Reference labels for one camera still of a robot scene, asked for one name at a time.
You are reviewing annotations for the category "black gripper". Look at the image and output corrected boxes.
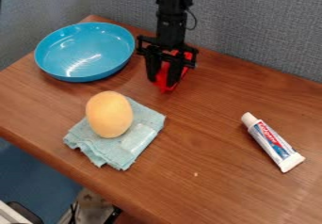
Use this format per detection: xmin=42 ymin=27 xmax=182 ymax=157
xmin=138 ymin=10 xmax=200 ymax=88

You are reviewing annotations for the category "red plastic block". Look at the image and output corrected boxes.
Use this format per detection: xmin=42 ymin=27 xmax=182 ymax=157
xmin=154 ymin=50 xmax=193 ymax=93

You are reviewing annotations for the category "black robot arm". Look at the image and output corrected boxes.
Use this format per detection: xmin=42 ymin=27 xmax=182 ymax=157
xmin=138 ymin=0 xmax=200 ymax=92

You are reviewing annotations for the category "blue plate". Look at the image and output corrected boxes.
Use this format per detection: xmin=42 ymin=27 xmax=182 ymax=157
xmin=34 ymin=22 xmax=135 ymax=83

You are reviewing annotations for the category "grey object under table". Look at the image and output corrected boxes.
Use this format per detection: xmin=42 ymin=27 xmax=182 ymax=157
xmin=58 ymin=188 xmax=122 ymax=224

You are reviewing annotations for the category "orange egg-shaped sponge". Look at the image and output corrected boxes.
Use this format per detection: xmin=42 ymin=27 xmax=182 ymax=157
xmin=86 ymin=91 xmax=134 ymax=138

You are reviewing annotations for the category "clear small plastic piece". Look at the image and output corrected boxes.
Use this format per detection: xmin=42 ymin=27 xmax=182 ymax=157
xmin=121 ymin=123 xmax=158 ymax=154

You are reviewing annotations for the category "light blue folded cloth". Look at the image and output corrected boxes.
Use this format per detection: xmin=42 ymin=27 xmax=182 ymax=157
xmin=63 ymin=98 xmax=166 ymax=170

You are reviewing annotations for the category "white toothpaste tube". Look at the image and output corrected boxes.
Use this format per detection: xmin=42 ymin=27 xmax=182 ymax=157
xmin=242 ymin=112 xmax=306 ymax=173

